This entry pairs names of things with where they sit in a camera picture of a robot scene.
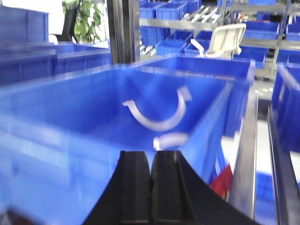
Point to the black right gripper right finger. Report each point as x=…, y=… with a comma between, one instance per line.
x=181, y=197

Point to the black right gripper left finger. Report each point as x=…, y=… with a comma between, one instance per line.
x=126, y=199

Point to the small white PVC pipe clamp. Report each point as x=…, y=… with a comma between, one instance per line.
x=169, y=140

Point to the large white PVC pipe clamp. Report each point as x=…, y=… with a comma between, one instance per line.
x=184, y=96

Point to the large blue plastic bin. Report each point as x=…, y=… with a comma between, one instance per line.
x=60, y=138

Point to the red snack bag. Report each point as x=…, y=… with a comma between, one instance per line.
x=222, y=184

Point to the white plastic chair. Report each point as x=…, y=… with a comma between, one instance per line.
x=225, y=42

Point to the green potted plant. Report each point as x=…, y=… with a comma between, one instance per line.
x=82, y=19

